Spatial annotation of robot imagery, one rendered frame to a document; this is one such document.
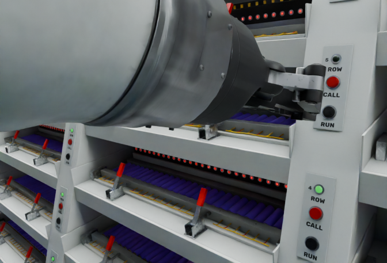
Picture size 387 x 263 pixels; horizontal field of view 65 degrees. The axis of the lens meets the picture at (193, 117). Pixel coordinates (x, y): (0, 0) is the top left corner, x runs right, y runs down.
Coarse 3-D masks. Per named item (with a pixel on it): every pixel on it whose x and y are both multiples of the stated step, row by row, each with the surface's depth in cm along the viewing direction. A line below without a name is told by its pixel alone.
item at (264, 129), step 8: (232, 120) 62; (240, 120) 61; (224, 128) 63; (232, 128) 60; (240, 128) 60; (248, 128) 59; (256, 128) 58; (264, 128) 57; (272, 128) 55; (280, 128) 54; (288, 128) 53; (264, 136) 55; (272, 136) 54; (280, 136) 55; (288, 136) 54
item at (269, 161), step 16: (96, 128) 81; (112, 128) 76; (128, 128) 72; (144, 128) 70; (160, 128) 69; (176, 128) 68; (128, 144) 73; (144, 144) 69; (160, 144) 66; (176, 144) 62; (192, 144) 59; (208, 144) 56; (224, 144) 55; (240, 144) 54; (256, 144) 53; (272, 144) 53; (192, 160) 60; (208, 160) 57; (224, 160) 55; (240, 160) 52; (256, 160) 50; (272, 160) 48; (288, 160) 46; (256, 176) 51; (272, 176) 49; (288, 176) 47
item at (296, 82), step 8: (272, 72) 20; (280, 72) 20; (296, 72) 21; (272, 80) 20; (280, 80) 20; (288, 80) 20; (296, 80) 20; (304, 80) 20; (312, 80) 20; (320, 80) 20; (288, 88) 21; (296, 88) 20; (304, 88) 20; (312, 88) 20; (320, 88) 20; (296, 96) 21
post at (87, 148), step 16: (80, 128) 86; (64, 144) 90; (80, 144) 85; (96, 144) 89; (112, 144) 93; (80, 160) 86; (64, 176) 88; (80, 208) 87; (64, 224) 86; (80, 224) 88; (48, 256) 89
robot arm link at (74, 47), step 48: (0, 0) 7; (48, 0) 8; (96, 0) 9; (144, 0) 10; (0, 48) 7; (48, 48) 8; (96, 48) 9; (144, 48) 11; (0, 96) 8; (48, 96) 9; (96, 96) 11
